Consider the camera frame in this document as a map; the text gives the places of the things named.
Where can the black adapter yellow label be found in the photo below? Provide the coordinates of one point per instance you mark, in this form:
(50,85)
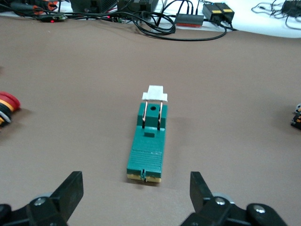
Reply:
(227,11)
(210,10)

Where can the red mushroom button orange block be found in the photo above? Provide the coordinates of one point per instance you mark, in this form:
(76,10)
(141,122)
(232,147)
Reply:
(8,103)

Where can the black hub red base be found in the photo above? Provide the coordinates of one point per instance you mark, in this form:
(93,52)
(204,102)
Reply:
(189,18)

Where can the large black device box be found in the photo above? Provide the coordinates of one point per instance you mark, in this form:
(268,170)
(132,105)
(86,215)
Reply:
(94,5)

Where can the black push button orange block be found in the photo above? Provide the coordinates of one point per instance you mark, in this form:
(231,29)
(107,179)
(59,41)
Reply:
(296,117)

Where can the brown table cover sheet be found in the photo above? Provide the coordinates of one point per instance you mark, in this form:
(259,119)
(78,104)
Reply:
(150,70)

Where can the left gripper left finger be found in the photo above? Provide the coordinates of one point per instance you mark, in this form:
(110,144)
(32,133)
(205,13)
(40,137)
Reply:
(58,202)

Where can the circuit board red led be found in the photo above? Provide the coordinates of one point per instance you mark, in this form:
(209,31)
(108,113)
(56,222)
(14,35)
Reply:
(55,18)

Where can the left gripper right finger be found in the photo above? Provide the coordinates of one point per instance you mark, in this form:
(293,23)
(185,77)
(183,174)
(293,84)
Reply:
(207,207)

